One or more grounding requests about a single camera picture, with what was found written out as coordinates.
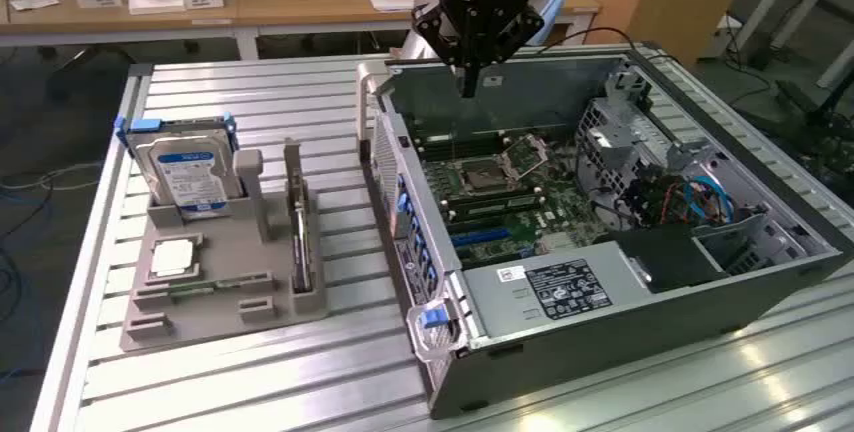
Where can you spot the green motherboard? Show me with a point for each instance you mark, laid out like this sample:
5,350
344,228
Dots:
561,202

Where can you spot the wooden cabinet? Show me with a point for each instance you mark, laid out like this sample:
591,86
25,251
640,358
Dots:
695,2

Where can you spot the perforated metal disk bay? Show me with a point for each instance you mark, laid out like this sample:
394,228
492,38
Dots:
615,147

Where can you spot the hard disk with blue bracket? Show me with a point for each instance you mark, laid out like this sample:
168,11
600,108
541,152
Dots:
188,172

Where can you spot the graphics card with metal bracket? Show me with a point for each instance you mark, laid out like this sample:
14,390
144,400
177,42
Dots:
301,232

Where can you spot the loose green RAM stick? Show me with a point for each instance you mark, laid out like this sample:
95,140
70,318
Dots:
194,290

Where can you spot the black RAM slot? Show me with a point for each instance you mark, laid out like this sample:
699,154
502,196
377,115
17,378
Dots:
454,144

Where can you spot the blue expansion slot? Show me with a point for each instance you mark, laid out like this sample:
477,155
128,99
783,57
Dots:
488,237

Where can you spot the metal socket cover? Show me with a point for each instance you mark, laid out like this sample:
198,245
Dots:
528,154

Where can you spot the computer case rear panel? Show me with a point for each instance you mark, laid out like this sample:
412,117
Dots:
601,352

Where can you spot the grey metal disk bay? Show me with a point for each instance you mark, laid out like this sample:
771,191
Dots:
741,242

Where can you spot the silver universal robots arm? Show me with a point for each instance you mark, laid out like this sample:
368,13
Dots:
420,44

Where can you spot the CPU socket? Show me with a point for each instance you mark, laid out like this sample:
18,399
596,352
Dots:
482,176

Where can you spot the grey printed parts rack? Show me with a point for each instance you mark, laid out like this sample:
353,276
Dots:
214,312

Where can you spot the black equipment stand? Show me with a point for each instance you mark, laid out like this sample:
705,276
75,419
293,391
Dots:
828,117

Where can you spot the white paper slip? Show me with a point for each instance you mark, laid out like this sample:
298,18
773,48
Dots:
34,4

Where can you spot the wooden desk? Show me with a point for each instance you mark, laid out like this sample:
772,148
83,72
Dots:
301,7

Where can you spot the silver CPU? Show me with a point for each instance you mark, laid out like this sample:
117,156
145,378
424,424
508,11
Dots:
176,258

